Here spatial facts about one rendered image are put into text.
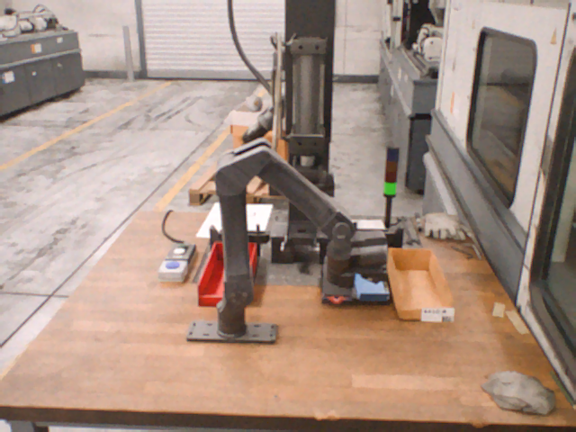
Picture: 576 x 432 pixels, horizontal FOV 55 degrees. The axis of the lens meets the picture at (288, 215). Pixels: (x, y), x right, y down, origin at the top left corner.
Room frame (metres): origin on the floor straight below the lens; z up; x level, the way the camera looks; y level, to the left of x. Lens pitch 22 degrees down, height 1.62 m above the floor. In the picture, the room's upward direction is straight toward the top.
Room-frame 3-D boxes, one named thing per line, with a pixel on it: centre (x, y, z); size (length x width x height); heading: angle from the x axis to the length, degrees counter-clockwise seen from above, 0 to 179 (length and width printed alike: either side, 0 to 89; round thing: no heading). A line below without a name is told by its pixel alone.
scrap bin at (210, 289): (1.29, 0.16, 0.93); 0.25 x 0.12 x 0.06; 177
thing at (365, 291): (1.23, -0.21, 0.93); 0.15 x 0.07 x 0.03; 0
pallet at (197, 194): (4.68, 0.22, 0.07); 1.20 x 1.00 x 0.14; 171
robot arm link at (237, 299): (1.06, 0.12, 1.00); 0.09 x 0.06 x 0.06; 4
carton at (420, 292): (1.23, -0.33, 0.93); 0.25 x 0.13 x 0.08; 177
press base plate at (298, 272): (1.52, -0.08, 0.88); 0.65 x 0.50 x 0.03; 87
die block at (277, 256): (1.44, -0.05, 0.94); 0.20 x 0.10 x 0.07; 87
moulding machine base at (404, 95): (7.02, -1.75, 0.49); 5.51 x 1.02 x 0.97; 174
